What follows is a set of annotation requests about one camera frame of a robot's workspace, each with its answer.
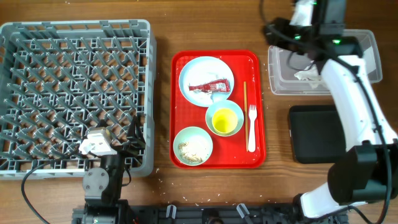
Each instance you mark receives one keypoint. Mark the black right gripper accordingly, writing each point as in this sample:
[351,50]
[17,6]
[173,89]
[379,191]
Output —
[284,25]

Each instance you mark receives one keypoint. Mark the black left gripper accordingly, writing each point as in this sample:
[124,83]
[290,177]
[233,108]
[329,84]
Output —
[137,140]

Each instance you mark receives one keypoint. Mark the white napkin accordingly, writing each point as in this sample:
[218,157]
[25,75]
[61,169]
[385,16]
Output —
[310,74]

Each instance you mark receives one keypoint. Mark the light blue food bowl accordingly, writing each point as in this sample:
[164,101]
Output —
[192,146]

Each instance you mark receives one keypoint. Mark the red ketchup sachet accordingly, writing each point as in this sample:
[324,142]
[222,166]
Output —
[221,85]

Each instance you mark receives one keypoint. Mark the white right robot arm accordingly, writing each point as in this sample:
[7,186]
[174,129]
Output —
[367,173]

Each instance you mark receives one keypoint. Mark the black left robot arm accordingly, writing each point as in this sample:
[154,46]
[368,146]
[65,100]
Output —
[103,184]

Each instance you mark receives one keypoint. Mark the grey dishwasher rack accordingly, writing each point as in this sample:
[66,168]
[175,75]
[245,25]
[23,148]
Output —
[60,80]

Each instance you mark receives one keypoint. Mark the clear plastic bin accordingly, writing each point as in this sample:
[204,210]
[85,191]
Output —
[282,65]

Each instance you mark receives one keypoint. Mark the wooden chopstick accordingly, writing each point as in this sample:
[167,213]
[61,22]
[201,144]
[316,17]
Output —
[245,114]

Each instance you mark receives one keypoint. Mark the white plastic fork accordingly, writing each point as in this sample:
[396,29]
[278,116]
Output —
[252,138]

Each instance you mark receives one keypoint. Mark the large white plate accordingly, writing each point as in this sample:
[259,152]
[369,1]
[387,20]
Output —
[200,71]

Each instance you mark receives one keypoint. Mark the red plastic tray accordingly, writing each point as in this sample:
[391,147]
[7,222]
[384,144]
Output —
[228,152]

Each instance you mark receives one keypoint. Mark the yellow cup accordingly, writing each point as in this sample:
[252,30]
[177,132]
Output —
[224,121]

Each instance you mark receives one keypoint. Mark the black plastic tray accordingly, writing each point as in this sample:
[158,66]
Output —
[316,134]

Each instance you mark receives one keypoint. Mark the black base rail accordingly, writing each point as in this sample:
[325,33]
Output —
[266,214]

